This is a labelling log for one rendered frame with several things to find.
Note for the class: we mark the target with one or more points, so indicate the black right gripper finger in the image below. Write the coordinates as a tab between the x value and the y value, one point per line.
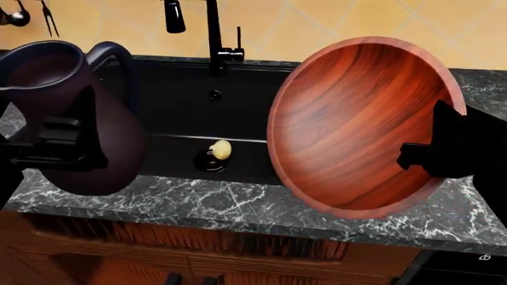
449	124
416	157

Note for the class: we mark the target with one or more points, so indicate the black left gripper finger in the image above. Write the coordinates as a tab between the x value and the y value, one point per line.
94	133

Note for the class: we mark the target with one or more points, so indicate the dark purple ceramic pitcher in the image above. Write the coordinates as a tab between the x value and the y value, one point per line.
117	142

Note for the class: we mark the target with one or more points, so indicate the large wooden bowl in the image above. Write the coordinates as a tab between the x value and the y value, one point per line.
348	118

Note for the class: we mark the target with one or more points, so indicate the black sink basin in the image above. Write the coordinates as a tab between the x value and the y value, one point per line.
178	118

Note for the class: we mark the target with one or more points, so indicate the black sink drain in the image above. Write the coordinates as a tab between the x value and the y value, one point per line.
208	164

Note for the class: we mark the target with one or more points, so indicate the round sink overflow hole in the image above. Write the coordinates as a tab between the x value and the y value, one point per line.
215	95

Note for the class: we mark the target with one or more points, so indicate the black dishwasher front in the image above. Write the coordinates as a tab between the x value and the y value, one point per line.
459	270

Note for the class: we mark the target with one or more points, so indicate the black hanging meat fork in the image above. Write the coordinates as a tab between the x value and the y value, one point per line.
49	20

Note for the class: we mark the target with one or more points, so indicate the pale yellow garlic bulb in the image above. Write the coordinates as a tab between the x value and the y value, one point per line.
222	149

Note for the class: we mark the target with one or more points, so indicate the black kitchen faucet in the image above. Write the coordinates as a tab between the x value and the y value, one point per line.
214	35

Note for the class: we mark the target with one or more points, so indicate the wooden base cabinet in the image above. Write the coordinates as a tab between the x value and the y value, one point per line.
198	255

